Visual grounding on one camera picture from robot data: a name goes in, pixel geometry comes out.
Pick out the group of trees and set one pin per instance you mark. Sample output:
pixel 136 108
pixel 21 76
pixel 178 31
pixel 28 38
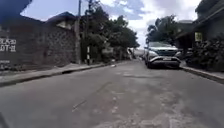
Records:
pixel 106 36

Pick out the grey asphalt road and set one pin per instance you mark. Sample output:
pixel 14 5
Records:
pixel 126 96

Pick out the utility pole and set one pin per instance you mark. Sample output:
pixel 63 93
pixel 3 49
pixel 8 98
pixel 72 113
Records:
pixel 78 33

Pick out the silver car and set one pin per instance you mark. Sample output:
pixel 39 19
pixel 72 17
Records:
pixel 162 54

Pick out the tree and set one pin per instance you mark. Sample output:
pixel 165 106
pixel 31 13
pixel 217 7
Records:
pixel 162 30

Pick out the building with dark roof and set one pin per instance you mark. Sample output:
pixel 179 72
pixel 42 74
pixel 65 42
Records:
pixel 63 20

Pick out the concrete sidewalk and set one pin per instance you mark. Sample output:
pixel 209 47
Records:
pixel 43 72

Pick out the concrete kerb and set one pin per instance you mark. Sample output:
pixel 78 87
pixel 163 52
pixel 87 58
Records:
pixel 205 74

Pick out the dark green bushes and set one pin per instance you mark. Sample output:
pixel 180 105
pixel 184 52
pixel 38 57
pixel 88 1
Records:
pixel 208 53

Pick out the building with overhanging roof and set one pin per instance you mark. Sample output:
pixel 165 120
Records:
pixel 206 23

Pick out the black and white post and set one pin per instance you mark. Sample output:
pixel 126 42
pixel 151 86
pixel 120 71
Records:
pixel 88 55

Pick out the dark stone wall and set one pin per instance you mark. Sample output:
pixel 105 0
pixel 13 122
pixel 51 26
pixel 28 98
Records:
pixel 36 46

